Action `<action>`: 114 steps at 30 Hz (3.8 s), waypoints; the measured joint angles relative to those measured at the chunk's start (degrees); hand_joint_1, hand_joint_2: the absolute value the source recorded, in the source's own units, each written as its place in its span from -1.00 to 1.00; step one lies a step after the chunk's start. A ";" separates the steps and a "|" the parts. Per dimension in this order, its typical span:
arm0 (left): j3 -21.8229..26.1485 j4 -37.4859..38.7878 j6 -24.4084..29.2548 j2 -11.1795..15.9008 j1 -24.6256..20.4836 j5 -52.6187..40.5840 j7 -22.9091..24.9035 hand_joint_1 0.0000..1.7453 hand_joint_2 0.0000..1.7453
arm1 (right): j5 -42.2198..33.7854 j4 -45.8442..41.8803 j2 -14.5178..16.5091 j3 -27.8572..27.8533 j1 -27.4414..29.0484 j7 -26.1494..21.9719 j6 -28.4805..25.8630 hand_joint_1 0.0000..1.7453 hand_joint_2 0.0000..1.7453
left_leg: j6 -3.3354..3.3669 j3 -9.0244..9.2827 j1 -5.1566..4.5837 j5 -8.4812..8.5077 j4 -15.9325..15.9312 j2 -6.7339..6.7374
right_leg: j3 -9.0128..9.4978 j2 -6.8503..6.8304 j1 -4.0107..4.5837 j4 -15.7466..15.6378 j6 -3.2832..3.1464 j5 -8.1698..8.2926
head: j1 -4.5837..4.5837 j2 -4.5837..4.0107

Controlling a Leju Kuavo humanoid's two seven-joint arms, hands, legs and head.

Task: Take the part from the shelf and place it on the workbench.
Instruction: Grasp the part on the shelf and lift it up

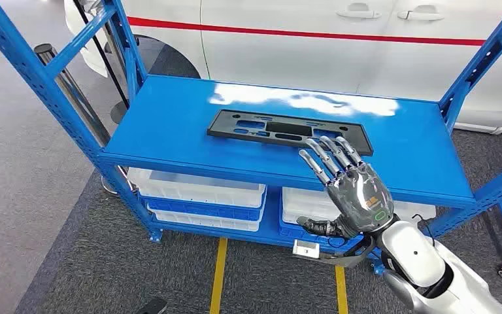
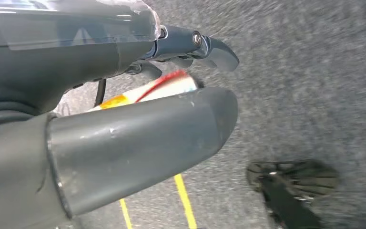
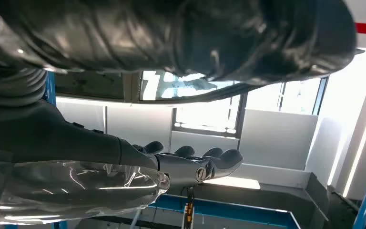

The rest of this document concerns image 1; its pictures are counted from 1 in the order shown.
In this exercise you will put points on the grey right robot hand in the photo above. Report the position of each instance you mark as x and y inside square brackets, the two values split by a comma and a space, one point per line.
[363, 199]

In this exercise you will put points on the black plastic plate frame part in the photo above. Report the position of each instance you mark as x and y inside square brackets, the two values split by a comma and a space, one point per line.
[233, 119]

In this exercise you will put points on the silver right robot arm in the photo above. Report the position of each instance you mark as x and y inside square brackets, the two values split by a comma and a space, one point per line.
[411, 251]

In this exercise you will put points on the blue metal shelf rack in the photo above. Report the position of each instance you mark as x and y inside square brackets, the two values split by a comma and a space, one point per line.
[168, 130]

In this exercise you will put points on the white car with red stripe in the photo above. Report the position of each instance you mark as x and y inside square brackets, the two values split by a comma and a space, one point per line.
[277, 52]

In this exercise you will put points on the black block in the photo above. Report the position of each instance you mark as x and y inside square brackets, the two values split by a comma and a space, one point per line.
[152, 307]

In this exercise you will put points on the thin black pole stand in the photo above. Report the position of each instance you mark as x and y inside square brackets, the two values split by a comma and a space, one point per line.
[103, 60]

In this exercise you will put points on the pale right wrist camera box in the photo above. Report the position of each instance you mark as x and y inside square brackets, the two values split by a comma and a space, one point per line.
[306, 249]

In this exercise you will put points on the chrome stanchion post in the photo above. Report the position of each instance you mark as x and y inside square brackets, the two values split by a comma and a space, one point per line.
[75, 93]

